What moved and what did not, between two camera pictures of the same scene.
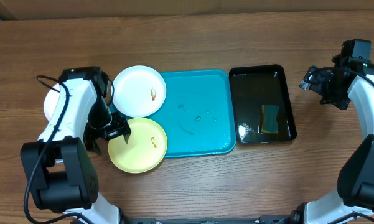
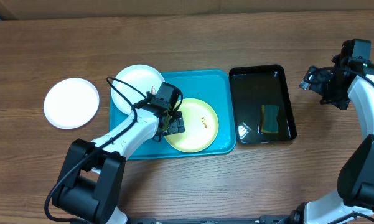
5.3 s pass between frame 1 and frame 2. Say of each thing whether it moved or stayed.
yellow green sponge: stayed
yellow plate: moved
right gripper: stayed
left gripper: moved
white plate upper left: stayed
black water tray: stayed
